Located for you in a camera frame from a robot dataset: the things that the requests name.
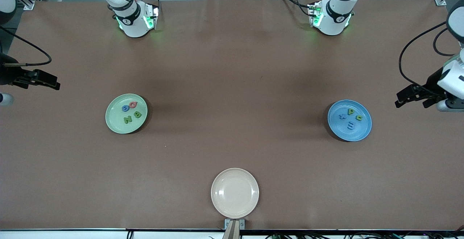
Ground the blue plate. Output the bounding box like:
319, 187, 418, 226
327, 100, 372, 142

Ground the light green plate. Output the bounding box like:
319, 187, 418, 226
105, 93, 148, 134

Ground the brown table mat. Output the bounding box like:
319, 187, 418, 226
0, 0, 464, 231

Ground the beige plate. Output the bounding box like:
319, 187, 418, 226
211, 168, 260, 219

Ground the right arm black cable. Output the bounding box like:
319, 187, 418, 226
0, 25, 52, 67

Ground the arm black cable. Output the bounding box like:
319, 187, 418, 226
0, 25, 52, 67
399, 21, 457, 91

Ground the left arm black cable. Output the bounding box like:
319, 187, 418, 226
399, 21, 457, 91

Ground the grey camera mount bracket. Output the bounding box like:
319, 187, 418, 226
224, 219, 245, 239

